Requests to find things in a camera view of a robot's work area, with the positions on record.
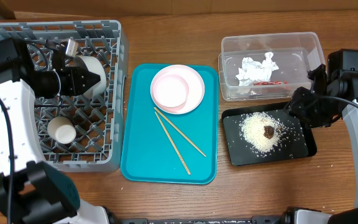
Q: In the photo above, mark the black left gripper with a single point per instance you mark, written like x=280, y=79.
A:
x=78, y=87

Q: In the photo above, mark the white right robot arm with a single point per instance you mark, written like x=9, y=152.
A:
x=330, y=98

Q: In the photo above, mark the wooden chopstick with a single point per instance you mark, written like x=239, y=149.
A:
x=173, y=144
x=180, y=132

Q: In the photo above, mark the grey shallow bowl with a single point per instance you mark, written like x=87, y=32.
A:
x=94, y=66

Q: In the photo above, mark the brown food scrap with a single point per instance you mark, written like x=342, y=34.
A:
x=269, y=132

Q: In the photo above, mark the grey plastic dish rack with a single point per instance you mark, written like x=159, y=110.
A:
x=98, y=121

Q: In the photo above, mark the teal plastic tray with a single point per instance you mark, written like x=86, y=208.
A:
x=147, y=154

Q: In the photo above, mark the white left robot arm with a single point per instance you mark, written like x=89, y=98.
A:
x=31, y=190

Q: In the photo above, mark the white paper cup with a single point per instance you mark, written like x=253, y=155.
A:
x=61, y=129

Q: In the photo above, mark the clear plastic bin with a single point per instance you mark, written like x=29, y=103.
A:
x=295, y=54

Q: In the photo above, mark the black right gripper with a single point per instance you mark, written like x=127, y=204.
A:
x=305, y=104

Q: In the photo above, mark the white napkin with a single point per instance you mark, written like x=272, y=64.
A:
x=252, y=71

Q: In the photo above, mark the red snack wrapper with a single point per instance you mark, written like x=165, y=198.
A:
x=269, y=83

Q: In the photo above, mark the large white round plate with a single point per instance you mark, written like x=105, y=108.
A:
x=195, y=83

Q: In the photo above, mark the pile of rice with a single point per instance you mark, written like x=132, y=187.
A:
x=252, y=131

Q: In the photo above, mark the pink bowl with rice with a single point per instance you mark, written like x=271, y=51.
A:
x=170, y=91

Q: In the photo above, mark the black plastic tray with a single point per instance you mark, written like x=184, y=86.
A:
x=298, y=142

